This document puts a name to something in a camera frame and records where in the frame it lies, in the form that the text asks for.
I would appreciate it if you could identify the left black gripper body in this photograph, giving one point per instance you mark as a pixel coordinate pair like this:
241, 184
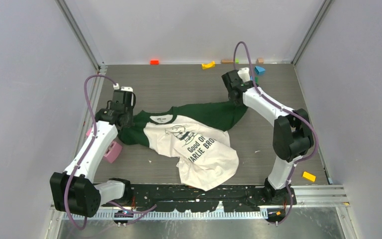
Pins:
130, 112

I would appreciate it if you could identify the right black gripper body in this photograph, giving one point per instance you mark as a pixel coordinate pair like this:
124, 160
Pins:
235, 102

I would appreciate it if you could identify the white and green t-shirt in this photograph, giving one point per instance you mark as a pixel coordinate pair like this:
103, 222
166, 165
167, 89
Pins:
197, 134

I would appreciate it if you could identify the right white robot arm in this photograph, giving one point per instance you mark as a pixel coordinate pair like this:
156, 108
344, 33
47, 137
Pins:
293, 135

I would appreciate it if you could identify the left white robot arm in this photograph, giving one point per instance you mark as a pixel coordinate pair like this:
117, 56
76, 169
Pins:
74, 188

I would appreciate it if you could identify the brown and green block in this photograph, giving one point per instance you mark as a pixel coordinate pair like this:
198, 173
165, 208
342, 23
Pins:
230, 61

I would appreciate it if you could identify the light blue wedge block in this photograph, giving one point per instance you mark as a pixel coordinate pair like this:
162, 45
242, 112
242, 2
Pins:
259, 70

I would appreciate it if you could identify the yellow arch block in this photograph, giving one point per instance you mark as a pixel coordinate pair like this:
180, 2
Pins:
208, 65

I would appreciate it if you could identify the pink block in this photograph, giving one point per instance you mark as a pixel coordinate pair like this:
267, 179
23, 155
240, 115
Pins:
112, 151

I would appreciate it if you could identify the yellow brick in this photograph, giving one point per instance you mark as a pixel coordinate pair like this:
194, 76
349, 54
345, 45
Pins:
308, 176

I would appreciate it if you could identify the red block at wall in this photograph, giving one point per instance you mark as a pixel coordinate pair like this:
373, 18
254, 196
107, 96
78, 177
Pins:
154, 62

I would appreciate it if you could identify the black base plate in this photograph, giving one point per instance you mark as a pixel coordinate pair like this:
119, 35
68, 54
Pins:
182, 198

